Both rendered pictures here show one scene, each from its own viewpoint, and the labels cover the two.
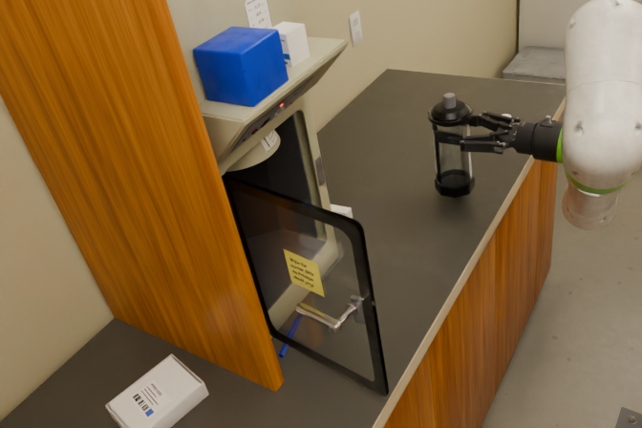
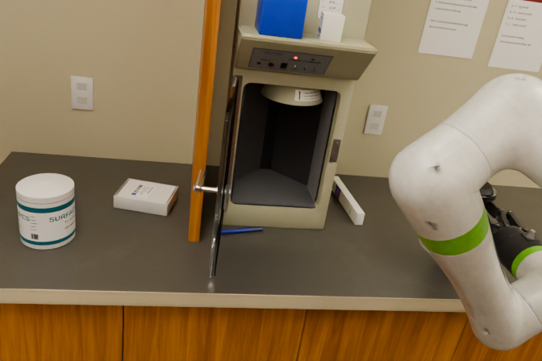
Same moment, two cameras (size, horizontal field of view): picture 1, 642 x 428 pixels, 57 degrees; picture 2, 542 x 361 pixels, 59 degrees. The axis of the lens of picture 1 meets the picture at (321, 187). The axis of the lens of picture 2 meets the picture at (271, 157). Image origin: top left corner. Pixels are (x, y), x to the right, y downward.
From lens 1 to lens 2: 72 cm
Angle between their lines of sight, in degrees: 37
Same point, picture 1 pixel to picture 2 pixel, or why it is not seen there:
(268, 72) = (284, 21)
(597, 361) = not seen: outside the picture
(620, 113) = (431, 150)
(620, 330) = not seen: outside the picture
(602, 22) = (494, 85)
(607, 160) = (396, 181)
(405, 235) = (376, 255)
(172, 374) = (164, 192)
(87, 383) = (143, 172)
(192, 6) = not seen: outside the picture
